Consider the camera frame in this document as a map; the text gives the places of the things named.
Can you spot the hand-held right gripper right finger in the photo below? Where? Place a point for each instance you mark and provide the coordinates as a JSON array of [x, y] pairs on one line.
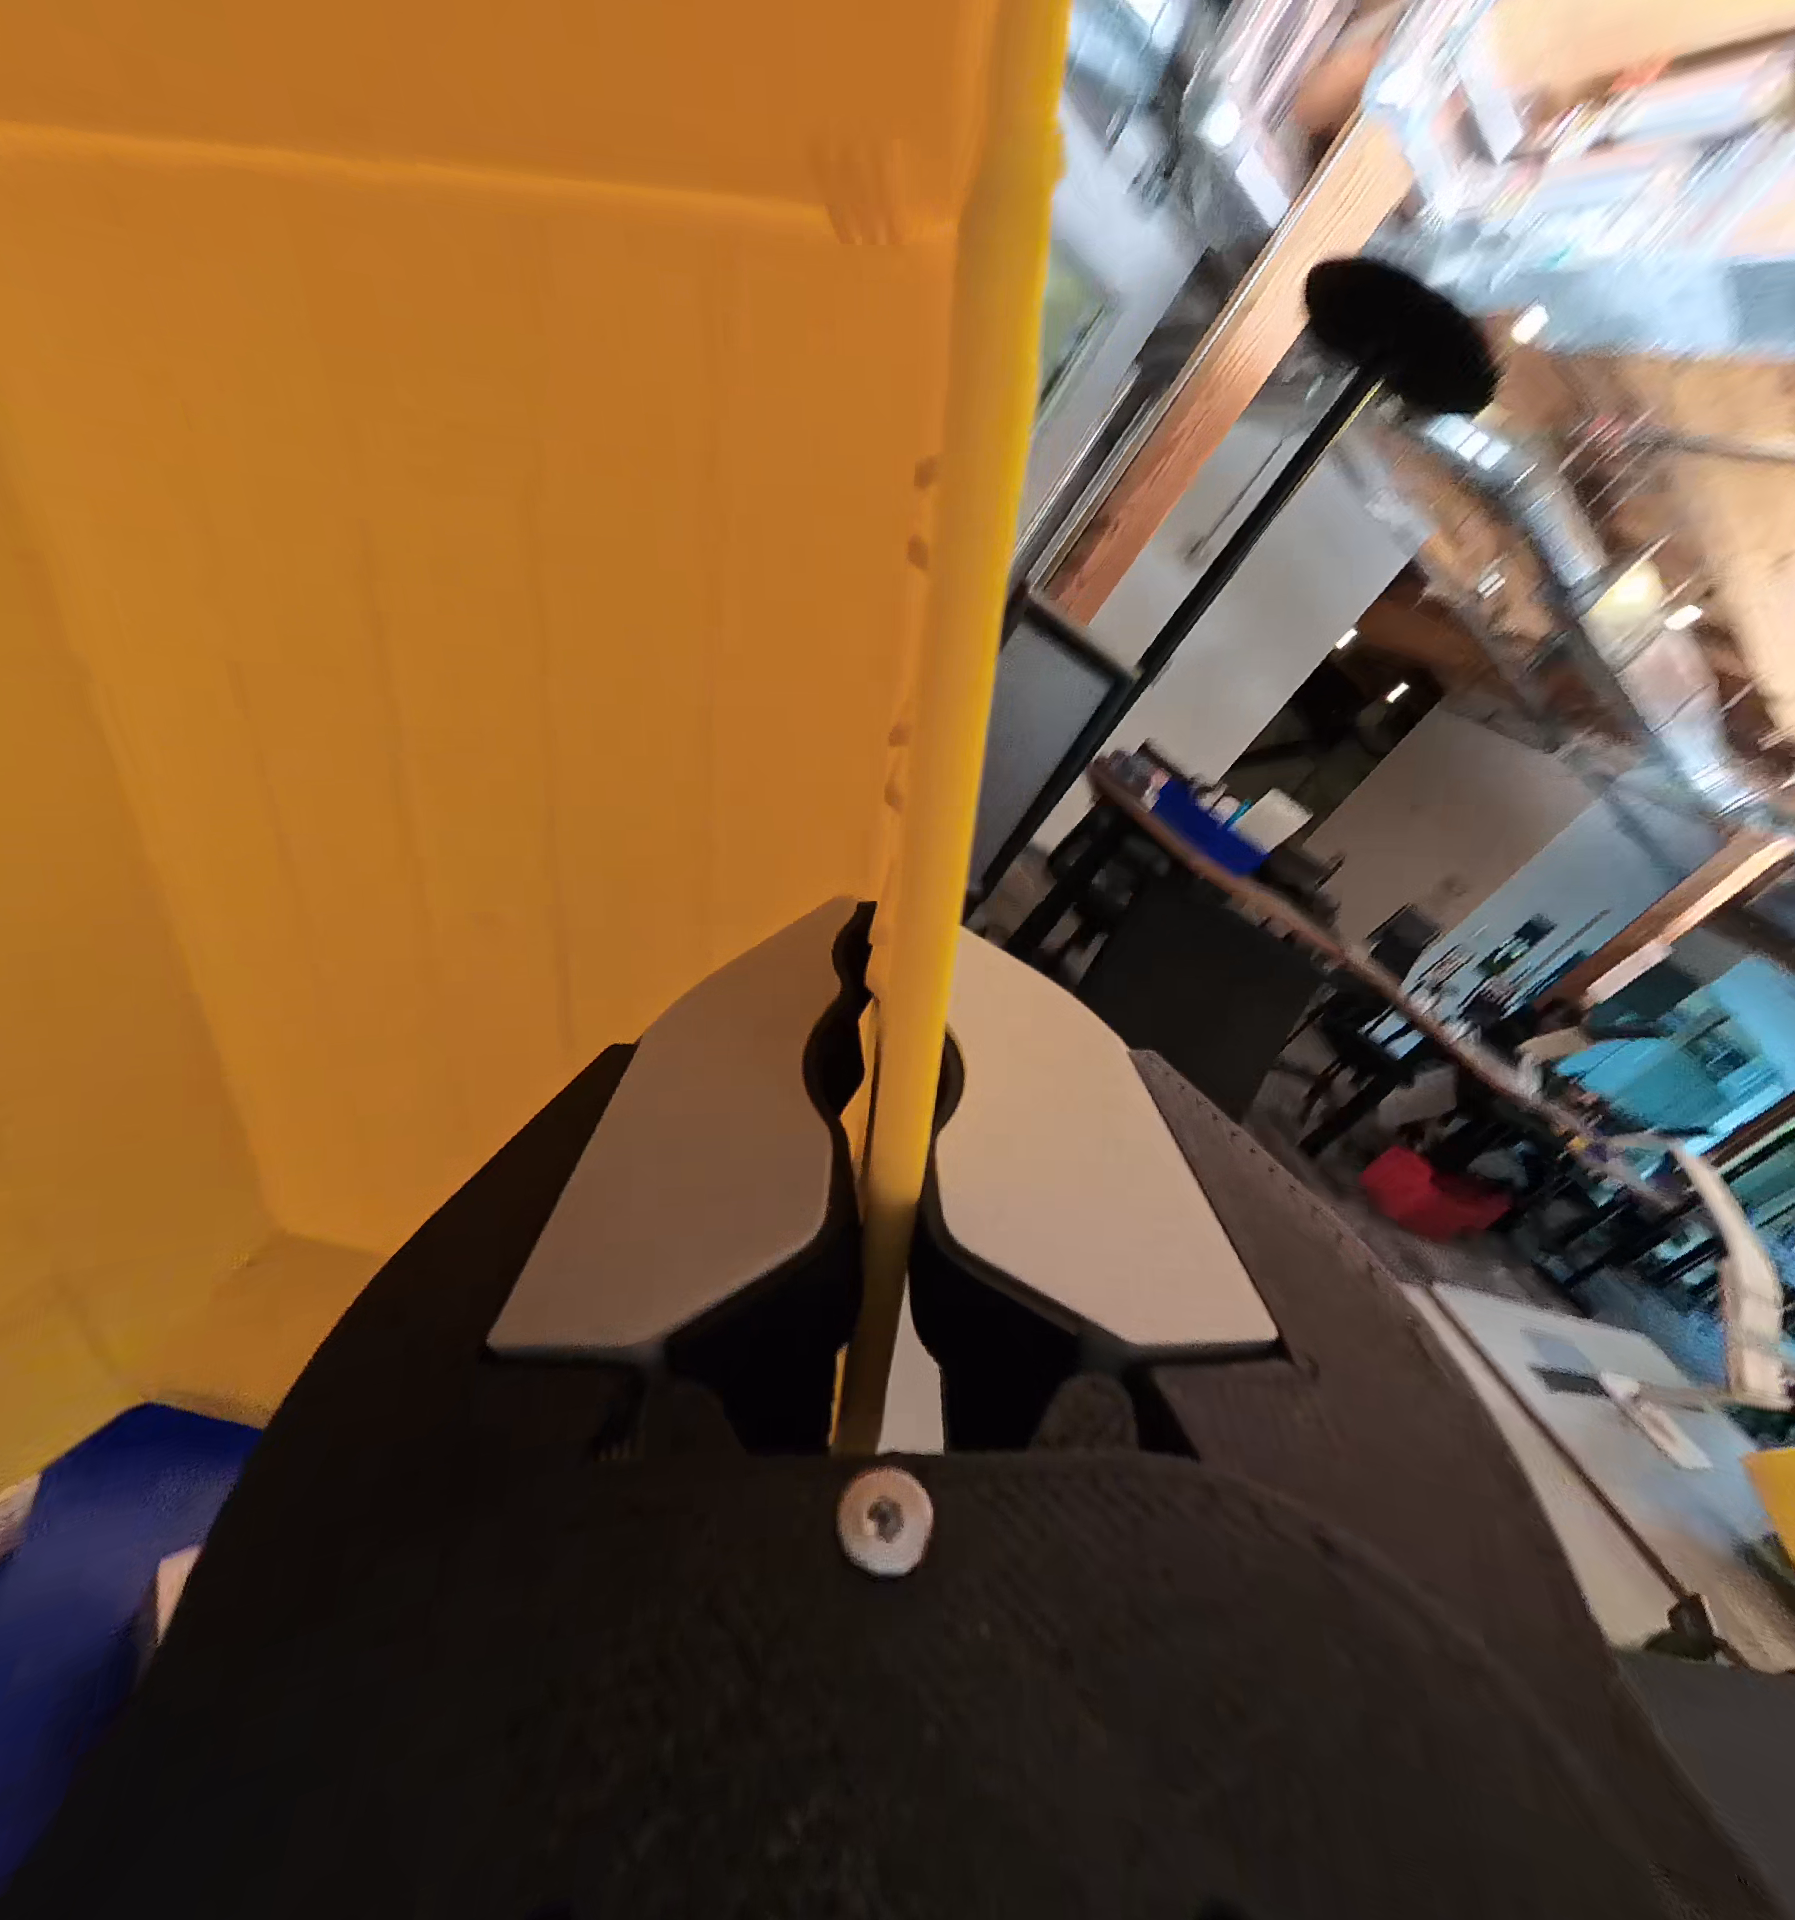
[[1091, 1200]]

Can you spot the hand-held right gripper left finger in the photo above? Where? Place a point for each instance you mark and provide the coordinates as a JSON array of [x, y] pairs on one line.
[[673, 1200]]

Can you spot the yellow plastic box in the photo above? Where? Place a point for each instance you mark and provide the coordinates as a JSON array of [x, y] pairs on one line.
[[388, 600]]

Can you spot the blue plastic box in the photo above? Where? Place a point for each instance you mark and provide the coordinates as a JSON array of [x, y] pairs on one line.
[[1206, 826], [58, 1651]]

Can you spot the red container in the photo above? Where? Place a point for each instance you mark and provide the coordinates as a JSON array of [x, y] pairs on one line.
[[1431, 1200]]

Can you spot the white table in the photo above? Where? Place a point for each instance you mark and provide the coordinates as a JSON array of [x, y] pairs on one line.
[[1571, 1516]]

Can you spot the small white stand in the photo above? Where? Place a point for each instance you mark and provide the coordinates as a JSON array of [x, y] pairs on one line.
[[1649, 1417]]

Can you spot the pale curved board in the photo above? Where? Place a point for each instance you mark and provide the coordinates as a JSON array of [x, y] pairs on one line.
[[1747, 1291]]

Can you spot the printed instruction sheet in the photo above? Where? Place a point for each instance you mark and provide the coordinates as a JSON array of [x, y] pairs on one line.
[[1752, 1785]]

